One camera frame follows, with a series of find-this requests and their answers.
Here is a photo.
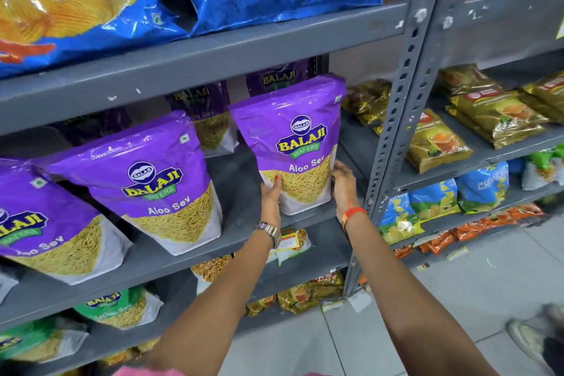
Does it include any person's left hand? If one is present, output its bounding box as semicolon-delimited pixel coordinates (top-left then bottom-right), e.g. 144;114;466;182
260;174;283;228

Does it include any person's right hand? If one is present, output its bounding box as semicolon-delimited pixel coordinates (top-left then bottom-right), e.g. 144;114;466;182
331;160;361;219

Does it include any purple snack packet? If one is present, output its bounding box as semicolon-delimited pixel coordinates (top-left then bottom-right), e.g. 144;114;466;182
229;74;348;217
0;157;133;286
52;107;133;147
165;80;239;159
36;110;224;256
245;59;310;97

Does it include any person's right forearm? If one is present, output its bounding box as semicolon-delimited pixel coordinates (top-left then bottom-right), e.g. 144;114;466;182
344;212;499;376

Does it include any person's left forearm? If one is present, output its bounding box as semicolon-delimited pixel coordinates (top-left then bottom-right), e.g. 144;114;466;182
145;230;279;376

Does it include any orange wristband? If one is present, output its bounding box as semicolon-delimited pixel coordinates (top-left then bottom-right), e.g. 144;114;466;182
341;207;368;231

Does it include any silver wristwatch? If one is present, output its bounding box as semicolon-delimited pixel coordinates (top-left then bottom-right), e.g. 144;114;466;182
254;221;282;250

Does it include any blue and yellow chips packet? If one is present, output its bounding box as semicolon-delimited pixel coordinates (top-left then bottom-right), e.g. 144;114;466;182
408;178;461;220
379;194;424;245
456;162;511;214

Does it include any gold tea packet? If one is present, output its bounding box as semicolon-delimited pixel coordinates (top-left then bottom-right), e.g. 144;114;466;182
435;63;503;97
522;73;564;124
342;79;393;128
373;107;474;174
445;88;550;150

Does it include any white and yellow snack packet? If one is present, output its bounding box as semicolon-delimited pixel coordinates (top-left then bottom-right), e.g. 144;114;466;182
190;254;234;295

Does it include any gold snack packet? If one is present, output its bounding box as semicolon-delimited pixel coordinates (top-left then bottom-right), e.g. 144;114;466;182
245;295;278;317
277;269;345;315
101;338;160;367

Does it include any row of orange packets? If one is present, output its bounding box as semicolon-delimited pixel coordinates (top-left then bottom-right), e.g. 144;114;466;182
393;203;546;260

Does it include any grey metal shelf rack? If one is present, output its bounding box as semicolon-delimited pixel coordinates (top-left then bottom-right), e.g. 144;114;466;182
0;0;424;376
343;0;564;298

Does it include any green and white snack packet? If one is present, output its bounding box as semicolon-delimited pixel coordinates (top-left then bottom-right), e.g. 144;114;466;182
522;147;564;192

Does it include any pink garment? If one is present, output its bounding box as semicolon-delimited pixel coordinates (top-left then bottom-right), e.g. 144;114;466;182
112;365;187;376

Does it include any grey shoe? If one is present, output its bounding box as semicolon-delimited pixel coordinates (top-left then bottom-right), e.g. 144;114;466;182
505;303;564;365

